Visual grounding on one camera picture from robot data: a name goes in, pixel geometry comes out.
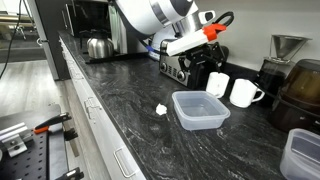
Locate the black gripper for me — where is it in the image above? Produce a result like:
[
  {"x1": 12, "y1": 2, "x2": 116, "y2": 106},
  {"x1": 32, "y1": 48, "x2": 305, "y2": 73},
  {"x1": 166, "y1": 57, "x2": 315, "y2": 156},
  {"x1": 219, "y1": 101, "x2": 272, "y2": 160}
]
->
[{"x1": 178, "y1": 41, "x2": 228, "y2": 81}]

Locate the clear square plastic container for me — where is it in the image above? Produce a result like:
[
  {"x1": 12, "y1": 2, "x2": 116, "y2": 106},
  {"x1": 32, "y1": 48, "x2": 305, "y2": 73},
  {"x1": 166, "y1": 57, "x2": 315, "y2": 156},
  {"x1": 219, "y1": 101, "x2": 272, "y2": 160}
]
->
[
  {"x1": 171, "y1": 90, "x2": 232, "y2": 132},
  {"x1": 279, "y1": 128, "x2": 320, "y2": 180}
]

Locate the white ceramic mug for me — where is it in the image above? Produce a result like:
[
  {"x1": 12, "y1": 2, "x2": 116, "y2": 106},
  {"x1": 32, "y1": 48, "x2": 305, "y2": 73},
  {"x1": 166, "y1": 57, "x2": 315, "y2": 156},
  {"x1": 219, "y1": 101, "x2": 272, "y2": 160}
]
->
[
  {"x1": 205, "y1": 71, "x2": 231, "y2": 100},
  {"x1": 228, "y1": 78, "x2": 266, "y2": 109}
]

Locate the stainless steel four-slot toaster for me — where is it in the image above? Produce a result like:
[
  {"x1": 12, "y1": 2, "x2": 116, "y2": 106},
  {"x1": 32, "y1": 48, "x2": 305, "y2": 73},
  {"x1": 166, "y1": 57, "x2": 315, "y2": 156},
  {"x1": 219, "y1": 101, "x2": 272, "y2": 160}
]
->
[{"x1": 158, "y1": 38, "x2": 230, "y2": 90}]

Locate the crumpled white paper scrap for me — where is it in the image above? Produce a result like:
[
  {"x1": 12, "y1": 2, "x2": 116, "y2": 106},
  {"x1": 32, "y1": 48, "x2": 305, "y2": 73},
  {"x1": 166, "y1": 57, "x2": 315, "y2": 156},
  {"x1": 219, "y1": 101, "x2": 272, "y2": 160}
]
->
[{"x1": 155, "y1": 103, "x2": 168, "y2": 117}]

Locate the dark glass coffee carafe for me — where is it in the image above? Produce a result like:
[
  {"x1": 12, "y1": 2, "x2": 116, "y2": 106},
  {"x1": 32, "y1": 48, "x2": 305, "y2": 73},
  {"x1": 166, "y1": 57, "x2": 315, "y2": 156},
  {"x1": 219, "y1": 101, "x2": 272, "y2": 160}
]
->
[{"x1": 254, "y1": 58, "x2": 292, "y2": 108}]

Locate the black kettle tray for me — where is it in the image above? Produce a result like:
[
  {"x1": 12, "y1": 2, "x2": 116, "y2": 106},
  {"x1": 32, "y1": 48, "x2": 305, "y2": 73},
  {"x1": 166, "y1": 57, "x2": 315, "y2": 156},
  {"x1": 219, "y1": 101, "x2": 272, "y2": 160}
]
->
[{"x1": 79, "y1": 51, "x2": 149, "y2": 65}]

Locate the pale green hanging towel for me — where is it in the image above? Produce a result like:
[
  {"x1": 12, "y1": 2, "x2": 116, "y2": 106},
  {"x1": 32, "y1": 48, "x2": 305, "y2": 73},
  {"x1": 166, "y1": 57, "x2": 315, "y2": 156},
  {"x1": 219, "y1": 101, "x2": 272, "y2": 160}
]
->
[{"x1": 108, "y1": 4, "x2": 123, "y2": 53}]

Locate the brown translucent lidded container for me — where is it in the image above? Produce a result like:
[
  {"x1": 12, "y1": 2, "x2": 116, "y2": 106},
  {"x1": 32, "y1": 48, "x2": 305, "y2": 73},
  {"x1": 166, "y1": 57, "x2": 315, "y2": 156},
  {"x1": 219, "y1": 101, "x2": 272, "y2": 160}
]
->
[{"x1": 270, "y1": 59, "x2": 320, "y2": 134}]

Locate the stainless steel kettle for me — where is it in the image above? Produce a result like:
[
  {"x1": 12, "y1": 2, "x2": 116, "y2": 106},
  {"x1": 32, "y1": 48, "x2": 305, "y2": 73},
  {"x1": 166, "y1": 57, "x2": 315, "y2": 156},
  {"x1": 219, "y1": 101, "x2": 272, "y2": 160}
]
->
[{"x1": 79, "y1": 29, "x2": 116, "y2": 60}]

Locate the white base cabinet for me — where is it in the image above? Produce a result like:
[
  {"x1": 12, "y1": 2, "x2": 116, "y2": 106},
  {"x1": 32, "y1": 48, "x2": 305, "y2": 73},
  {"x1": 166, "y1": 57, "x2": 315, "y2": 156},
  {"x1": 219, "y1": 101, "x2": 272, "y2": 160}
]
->
[{"x1": 58, "y1": 34, "x2": 148, "y2": 180}]

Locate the black steel microwave oven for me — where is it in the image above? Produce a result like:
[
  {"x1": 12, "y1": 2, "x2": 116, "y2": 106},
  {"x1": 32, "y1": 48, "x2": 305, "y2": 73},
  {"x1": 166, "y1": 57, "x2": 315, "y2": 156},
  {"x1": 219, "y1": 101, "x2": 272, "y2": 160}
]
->
[{"x1": 61, "y1": 0, "x2": 149, "y2": 56}]

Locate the black toggle clamp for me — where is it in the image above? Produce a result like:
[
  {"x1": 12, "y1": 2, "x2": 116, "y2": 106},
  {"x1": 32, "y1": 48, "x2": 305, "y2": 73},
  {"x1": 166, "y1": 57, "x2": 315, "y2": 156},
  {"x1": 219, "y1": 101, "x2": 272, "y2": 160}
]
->
[
  {"x1": 63, "y1": 128, "x2": 79, "y2": 142},
  {"x1": 54, "y1": 167, "x2": 85, "y2": 180}
]

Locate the black cart platform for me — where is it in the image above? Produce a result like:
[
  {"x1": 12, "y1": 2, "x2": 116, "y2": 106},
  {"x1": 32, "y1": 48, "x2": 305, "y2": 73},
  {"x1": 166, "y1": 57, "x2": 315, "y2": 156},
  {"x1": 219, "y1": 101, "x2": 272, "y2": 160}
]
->
[{"x1": 0, "y1": 103, "x2": 70, "y2": 180}]

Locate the black perforated breadboard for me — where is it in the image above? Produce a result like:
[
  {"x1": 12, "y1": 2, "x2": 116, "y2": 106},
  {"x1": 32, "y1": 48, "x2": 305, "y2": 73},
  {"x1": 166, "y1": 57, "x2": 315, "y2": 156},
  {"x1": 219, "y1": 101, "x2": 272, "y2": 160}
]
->
[{"x1": 0, "y1": 131, "x2": 50, "y2": 180}]

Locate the silver drawer handle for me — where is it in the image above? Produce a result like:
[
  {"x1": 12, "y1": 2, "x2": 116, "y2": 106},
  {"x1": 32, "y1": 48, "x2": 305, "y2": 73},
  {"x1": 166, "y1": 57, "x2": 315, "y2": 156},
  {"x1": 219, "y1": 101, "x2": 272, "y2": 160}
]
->
[
  {"x1": 83, "y1": 96, "x2": 103, "y2": 121},
  {"x1": 113, "y1": 148, "x2": 138, "y2": 179}
]

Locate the orange-handled black clamp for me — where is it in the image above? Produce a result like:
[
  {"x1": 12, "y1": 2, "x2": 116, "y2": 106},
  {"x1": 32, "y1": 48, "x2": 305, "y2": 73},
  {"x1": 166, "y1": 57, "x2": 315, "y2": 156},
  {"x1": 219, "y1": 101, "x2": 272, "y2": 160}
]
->
[{"x1": 33, "y1": 112, "x2": 73, "y2": 135}]

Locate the thin black hanging cable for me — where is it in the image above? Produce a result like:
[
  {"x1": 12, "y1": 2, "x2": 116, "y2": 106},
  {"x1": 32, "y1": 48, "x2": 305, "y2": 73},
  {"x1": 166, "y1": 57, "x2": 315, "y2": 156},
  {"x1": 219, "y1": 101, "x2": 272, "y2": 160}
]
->
[{"x1": 0, "y1": 0, "x2": 25, "y2": 80}]

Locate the aluminium mounting bracket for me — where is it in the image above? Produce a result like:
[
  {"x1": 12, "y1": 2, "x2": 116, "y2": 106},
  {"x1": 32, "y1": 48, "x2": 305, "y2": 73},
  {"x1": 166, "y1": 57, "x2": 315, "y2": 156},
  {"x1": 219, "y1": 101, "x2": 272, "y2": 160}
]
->
[{"x1": 0, "y1": 122, "x2": 34, "y2": 158}]

